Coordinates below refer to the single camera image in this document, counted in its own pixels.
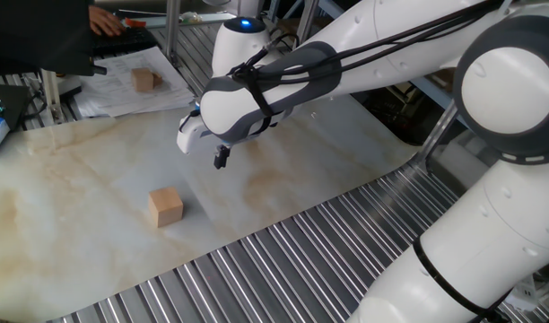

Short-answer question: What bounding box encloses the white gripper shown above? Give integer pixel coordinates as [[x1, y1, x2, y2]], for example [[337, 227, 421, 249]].
[[176, 109, 232, 170]]

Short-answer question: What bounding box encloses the light wooden cube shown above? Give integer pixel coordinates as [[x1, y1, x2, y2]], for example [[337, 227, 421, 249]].
[[130, 67, 155, 93], [147, 186, 185, 229]]

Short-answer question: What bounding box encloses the person bare hand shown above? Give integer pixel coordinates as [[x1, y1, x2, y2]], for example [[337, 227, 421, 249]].
[[88, 4, 126, 37]]

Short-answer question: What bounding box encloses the stack of printed papers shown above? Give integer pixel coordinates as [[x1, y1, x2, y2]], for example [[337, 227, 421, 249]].
[[73, 46, 196, 119]]

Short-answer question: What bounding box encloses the black keyboard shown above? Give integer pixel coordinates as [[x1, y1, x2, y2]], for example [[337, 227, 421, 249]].
[[91, 26, 160, 57]]

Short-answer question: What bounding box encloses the marble pattern mat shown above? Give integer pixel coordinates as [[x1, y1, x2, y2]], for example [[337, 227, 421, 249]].
[[0, 93, 422, 323]]

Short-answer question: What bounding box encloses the black electronic equipment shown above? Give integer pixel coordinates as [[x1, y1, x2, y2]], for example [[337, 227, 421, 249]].
[[353, 84, 441, 145]]

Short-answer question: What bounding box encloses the blue-grey metal shelf rack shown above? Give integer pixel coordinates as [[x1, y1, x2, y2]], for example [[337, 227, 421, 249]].
[[408, 75, 464, 122]]

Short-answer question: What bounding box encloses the black flat device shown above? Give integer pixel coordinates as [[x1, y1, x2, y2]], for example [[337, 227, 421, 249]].
[[0, 83, 32, 132]]

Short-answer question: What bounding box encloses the black monitor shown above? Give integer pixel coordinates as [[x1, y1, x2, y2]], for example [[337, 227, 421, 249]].
[[0, 0, 109, 78]]

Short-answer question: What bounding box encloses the aluminium profile post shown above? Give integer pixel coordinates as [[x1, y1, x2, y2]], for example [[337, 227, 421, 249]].
[[39, 68, 64, 126], [296, 0, 321, 44], [164, 0, 183, 68], [411, 100, 459, 165]]

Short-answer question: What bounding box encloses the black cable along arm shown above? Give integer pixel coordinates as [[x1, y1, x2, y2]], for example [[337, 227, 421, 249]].
[[229, 0, 507, 91]]

